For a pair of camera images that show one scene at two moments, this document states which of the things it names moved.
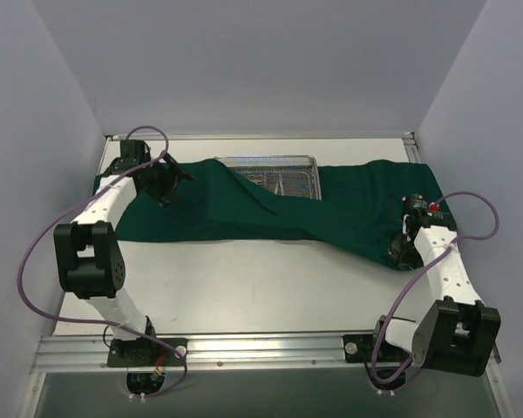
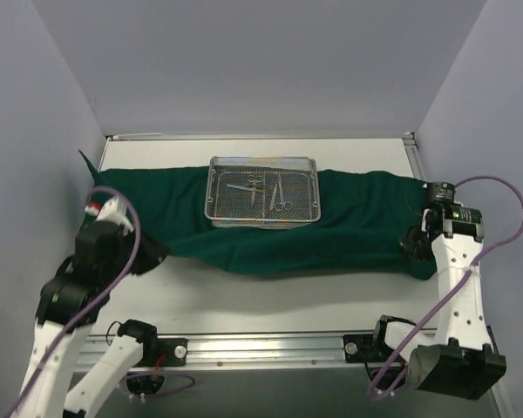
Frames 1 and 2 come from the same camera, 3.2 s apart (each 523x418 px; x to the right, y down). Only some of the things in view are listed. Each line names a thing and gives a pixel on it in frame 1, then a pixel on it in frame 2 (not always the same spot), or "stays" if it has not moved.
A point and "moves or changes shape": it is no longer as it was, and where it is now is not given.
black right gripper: [401, 251] → [414, 242]
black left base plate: [146, 353] stays
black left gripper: [169, 179] → [146, 257]
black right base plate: [358, 348] stays
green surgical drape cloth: [358, 209] moves or changes shape
